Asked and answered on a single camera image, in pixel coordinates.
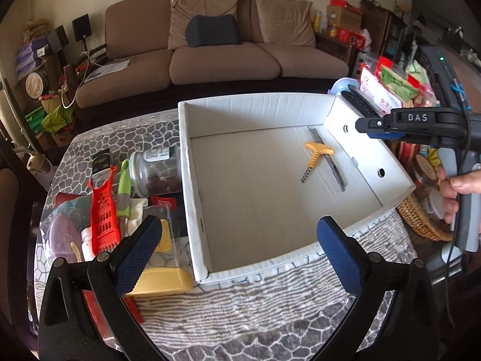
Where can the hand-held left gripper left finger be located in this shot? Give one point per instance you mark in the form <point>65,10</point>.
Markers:
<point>137,255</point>

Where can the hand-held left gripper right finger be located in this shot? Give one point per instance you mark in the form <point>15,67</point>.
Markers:
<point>338,255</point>

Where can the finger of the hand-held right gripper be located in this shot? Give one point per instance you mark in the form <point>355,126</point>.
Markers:
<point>375,125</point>

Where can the red plastic grater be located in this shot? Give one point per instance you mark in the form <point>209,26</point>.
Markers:
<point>103,214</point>

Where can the white plastic bottle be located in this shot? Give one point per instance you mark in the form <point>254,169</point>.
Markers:
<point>86,238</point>

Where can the white cardboard box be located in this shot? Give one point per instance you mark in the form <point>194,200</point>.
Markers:
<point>263,180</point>

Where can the person's right hand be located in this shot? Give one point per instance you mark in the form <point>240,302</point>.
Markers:
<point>464,185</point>

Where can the black remote control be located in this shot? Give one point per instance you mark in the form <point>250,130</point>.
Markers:
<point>362,102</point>

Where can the red white snack packet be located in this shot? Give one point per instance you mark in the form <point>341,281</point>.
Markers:
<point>379,90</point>

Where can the yellow box clear lid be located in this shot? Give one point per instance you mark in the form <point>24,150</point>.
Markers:
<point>165,280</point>

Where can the white gauze cloth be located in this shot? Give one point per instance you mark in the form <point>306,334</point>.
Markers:
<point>136,210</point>

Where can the green snack packet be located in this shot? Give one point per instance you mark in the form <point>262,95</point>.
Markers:
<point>398,82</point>

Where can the blue white bowl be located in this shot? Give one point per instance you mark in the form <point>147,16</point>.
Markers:
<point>342,85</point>

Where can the red plastic sheet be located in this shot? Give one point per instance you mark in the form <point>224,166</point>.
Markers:
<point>134,310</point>

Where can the small red card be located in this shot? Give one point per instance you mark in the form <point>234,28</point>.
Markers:
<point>163,202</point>

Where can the metal ruler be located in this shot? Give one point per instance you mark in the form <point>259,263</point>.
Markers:
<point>335,171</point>

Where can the purple pouch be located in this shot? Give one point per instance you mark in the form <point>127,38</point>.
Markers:
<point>62,235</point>

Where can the teal towel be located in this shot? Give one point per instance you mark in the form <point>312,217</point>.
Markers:
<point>73,206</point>

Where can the clear glass jar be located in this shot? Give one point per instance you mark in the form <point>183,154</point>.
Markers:
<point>158,173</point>

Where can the dark red pouch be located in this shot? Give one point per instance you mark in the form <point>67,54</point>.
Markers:
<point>67,198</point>

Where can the wicker basket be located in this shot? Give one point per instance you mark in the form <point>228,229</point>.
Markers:
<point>421,218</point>

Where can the dark wooden cabinet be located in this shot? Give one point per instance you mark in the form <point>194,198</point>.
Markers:
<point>383,30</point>

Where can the small black box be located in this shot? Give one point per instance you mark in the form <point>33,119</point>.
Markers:
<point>101,160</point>

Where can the brown cardboard box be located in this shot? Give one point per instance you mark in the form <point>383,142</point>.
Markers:
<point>344,17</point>

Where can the grey patterned blanket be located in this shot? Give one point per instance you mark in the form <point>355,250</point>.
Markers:
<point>244,319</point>

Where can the yellow bottle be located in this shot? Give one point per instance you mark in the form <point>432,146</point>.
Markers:
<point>318,21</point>

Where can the brown chair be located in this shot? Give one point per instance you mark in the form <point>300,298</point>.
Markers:
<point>7,214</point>

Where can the white pole stand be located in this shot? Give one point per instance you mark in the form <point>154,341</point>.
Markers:
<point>37,162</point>

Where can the beige sofa pillow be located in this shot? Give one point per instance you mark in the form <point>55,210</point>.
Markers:
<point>203,3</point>
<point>283,18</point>

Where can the green bags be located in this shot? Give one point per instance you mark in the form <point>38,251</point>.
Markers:
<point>50,120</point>

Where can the brown sofa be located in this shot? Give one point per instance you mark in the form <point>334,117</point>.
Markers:
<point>225,64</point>

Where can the white paper sheet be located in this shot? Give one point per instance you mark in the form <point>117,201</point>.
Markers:
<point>107,70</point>

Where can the black lumbar cushion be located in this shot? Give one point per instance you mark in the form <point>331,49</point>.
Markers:
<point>212,30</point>

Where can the round printed tin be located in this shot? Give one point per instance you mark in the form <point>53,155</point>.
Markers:
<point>36,83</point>

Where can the purple boxes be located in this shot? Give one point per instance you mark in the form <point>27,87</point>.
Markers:
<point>30,56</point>

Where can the black speaker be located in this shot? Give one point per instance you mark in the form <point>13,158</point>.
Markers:
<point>58,38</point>
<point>81,27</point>

